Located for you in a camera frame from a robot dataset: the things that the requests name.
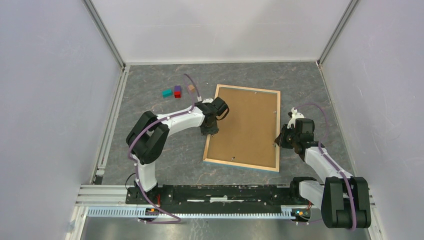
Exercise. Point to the teal wooden block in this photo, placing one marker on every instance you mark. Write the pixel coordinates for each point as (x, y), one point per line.
(167, 93)

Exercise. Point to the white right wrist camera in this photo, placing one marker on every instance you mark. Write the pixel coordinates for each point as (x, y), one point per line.
(294, 114)

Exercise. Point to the aluminium rail base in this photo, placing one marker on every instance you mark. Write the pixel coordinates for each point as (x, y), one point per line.
(109, 201)

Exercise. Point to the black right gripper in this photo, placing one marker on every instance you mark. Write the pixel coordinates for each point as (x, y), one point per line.
(280, 139)

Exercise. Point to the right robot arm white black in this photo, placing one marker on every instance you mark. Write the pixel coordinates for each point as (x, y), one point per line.
(343, 199)

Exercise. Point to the red wooden block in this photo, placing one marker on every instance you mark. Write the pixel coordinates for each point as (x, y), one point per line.
(177, 94)

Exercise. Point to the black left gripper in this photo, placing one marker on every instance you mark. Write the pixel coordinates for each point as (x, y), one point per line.
(213, 130)

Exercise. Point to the brown cardboard backing board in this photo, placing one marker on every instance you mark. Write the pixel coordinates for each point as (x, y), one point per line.
(245, 129)

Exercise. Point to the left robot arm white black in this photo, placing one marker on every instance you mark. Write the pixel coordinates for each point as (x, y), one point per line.
(148, 137)

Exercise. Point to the natural wooden cube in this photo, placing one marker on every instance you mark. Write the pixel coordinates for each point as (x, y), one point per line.
(191, 88)

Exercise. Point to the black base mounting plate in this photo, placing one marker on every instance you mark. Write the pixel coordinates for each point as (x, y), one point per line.
(221, 199)

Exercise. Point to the purple wooden block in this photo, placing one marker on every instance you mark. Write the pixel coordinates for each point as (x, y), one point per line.
(177, 89)

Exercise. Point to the wooden picture frame teal edge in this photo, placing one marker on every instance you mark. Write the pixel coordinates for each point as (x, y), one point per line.
(278, 132)

